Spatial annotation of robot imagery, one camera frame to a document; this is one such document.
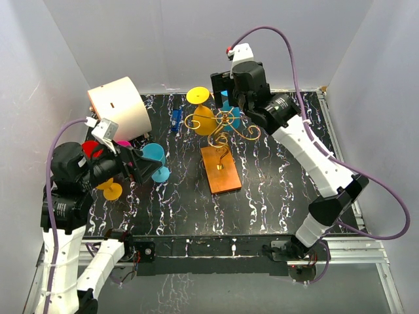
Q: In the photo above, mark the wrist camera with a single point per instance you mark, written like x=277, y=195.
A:
x=103, y=131
x=238, y=54

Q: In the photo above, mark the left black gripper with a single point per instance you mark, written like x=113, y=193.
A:
x=141, y=167

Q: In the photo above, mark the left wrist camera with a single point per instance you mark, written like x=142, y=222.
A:
x=103, y=131

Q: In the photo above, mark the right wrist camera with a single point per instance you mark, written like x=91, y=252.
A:
x=238, y=54

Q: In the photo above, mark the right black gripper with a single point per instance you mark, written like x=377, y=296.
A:
x=220, y=82

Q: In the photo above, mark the light blue wine glass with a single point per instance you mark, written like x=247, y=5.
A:
x=156, y=152

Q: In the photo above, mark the white cylindrical box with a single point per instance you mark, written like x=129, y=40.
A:
x=120, y=102

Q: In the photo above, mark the wooden rack base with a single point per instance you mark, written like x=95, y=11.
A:
x=220, y=170

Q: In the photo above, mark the red wine glass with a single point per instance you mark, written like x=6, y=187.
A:
x=91, y=150

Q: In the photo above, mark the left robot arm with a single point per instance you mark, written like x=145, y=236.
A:
x=71, y=177

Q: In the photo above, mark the teal wine glass back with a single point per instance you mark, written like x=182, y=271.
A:
x=234, y=113

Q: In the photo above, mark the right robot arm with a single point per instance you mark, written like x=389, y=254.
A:
x=281, y=118

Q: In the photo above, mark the gold wire glass rack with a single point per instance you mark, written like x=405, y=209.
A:
x=219, y=137

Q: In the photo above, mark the blue stapler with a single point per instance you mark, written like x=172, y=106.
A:
x=176, y=119

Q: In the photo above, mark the pink wine glass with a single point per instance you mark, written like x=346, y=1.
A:
x=125, y=144

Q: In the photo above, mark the yellow wine glass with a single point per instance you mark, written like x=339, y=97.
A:
x=111, y=190
x=202, y=120

